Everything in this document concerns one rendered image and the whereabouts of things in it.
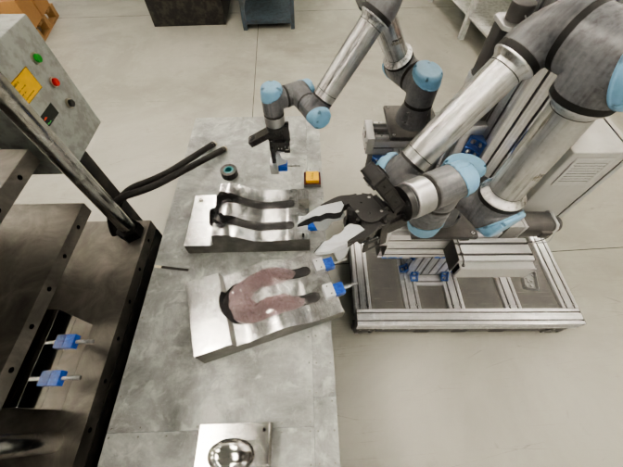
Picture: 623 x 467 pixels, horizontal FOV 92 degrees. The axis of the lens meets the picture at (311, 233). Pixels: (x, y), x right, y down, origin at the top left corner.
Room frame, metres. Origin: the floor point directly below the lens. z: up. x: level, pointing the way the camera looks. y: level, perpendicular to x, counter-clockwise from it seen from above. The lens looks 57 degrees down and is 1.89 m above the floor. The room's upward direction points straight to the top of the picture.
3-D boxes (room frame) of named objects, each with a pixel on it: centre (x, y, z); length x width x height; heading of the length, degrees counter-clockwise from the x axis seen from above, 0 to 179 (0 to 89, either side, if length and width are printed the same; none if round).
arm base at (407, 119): (1.14, -0.45, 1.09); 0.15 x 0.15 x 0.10
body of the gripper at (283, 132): (0.97, 0.13, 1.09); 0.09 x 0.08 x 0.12; 92
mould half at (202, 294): (0.38, 0.16, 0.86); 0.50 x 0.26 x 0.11; 109
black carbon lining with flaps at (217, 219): (0.72, 0.24, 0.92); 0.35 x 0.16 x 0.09; 92
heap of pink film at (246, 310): (0.39, 0.16, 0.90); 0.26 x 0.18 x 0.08; 109
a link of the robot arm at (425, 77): (1.14, -0.44, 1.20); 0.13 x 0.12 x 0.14; 29
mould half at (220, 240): (0.73, 0.26, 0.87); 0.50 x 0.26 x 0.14; 92
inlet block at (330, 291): (0.42, -0.11, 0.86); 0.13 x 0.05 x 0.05; 109
